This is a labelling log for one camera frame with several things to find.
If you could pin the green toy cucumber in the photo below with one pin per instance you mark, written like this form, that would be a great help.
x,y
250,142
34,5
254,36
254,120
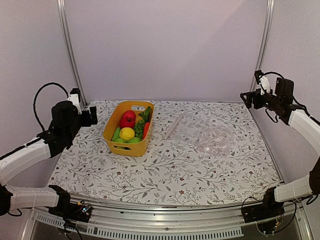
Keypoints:
x,y
116,134

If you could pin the left aluminium frame post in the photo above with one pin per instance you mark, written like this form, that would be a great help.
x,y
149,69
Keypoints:
x,y
61,6

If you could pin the clear zip top bag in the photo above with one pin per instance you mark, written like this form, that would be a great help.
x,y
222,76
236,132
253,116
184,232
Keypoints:
x,y
201,134

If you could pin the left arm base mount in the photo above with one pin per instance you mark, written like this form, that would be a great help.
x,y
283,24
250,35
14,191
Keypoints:
x,y
72,208

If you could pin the red toy tomato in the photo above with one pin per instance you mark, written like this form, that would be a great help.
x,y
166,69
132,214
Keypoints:
x,y
128,119

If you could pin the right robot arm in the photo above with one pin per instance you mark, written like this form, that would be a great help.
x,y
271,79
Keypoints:
x,y
291,135

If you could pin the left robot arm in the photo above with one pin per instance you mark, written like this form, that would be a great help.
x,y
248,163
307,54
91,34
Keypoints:
x,y
66,122

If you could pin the green toy grapes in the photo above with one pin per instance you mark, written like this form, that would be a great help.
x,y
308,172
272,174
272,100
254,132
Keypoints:
x,y
139,128

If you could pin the yellow plastic basket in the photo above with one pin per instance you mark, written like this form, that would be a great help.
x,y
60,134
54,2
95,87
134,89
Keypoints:
x,y
126,149

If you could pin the green toy lime right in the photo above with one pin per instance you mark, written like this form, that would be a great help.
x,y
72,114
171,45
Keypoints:
x,y
134,140

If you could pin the green toy lettuce leaf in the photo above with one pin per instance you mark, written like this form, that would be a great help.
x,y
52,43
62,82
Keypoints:
x,y
145,115

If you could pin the right aluminium frame post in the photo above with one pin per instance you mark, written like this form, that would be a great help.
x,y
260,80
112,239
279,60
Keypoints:
x,y
268,18

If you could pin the aluminium frame post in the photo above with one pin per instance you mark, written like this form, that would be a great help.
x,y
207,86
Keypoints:
x,y
61,6
268,18

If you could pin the floral table mat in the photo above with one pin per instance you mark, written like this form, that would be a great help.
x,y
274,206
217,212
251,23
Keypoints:
x,y
170,172

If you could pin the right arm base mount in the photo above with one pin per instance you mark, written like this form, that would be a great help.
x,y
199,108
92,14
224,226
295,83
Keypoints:
x,y
269,213

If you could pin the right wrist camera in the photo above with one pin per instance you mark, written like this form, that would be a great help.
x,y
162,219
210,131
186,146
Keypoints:
x,y
263,82

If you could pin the front aluminium rail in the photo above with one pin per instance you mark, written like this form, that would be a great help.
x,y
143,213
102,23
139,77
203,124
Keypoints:
x,y
116,220

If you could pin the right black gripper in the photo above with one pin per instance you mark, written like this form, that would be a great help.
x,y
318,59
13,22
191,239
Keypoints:
x,y
258,104

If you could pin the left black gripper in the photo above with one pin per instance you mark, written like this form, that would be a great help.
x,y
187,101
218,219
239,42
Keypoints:
x,y
88,121

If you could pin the yellow toy lemon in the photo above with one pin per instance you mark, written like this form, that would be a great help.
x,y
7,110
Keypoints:
x,y
127,133

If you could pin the orange toy carrot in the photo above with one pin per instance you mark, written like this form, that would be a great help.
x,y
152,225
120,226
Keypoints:
x,y
145,130

